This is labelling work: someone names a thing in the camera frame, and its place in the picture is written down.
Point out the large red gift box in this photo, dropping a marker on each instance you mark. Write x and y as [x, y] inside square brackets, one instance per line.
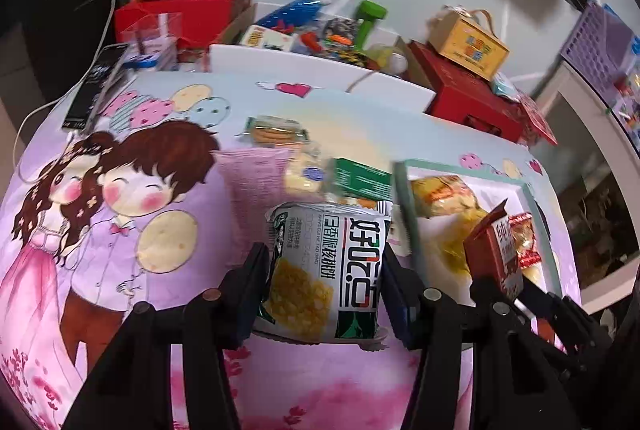
[465, 100]

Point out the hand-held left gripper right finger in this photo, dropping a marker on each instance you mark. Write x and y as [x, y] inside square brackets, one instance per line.
[400, 312]

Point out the black remote box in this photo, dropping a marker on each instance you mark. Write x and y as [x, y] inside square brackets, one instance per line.
[97, 88]

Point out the green biscuit packet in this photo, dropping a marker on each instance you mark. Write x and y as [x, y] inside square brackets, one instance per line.
[362, 180]

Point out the bread packet with orange label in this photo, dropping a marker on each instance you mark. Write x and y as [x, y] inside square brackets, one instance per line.
[445, 195]

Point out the small red candy packet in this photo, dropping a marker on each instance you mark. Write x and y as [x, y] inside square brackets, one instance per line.
[525, 240]

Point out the white tray with green rim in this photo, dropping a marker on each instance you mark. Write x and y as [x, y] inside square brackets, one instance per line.
[495, 190]

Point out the clear wrapped biscuit packet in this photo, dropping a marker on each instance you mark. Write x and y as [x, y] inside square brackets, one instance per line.
[275, 130]

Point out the green dumbbell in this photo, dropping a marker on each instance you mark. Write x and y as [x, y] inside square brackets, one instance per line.
[370, 23]

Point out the red patterned box lid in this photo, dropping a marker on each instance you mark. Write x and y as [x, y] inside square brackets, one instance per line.
[537, 120]

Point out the red milk carton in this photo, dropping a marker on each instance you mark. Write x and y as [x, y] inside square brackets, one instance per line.
[492, 250]

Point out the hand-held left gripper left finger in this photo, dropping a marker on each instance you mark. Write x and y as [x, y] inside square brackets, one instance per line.
[247, 310]

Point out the blue water bottle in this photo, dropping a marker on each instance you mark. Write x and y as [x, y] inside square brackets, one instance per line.
[295, 13]

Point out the small white yellow carton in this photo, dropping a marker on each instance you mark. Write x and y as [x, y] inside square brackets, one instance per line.
[265, 38]

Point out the orange-yellow snack packet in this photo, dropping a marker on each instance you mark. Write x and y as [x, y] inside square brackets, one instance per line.
[455, 245]

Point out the red cardboard box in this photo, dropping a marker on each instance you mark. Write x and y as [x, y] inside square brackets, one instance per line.
[200, 18]

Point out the white green cookie packet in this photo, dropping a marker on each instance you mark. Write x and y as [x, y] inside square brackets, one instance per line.
[320, 280]

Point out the clear plastic ball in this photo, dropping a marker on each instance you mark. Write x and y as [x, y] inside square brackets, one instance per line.
[390, 60]

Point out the clear plastic box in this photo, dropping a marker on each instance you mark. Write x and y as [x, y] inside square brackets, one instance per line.
[150, 43]

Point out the purple perforated basket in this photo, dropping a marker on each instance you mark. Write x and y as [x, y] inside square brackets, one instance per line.
[595, 50]

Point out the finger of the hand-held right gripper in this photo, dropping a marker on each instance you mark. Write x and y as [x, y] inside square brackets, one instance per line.
[484, 292]
[565, 320]

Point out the blue tissue pack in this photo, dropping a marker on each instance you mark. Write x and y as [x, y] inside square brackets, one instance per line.
[505, 88]

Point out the white shelf unit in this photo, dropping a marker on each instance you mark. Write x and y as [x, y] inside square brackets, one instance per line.
[565, 100]

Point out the white cardboard box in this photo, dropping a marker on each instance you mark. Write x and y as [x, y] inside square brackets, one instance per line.
[280, 65]

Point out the cartoon printed tablecloth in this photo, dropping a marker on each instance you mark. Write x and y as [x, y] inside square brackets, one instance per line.
[200, 220]

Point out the colourful patterned toy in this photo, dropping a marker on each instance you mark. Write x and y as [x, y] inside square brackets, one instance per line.
[340, 34]

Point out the pink snack packet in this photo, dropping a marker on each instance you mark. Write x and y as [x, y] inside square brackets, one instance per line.
[250, 175]

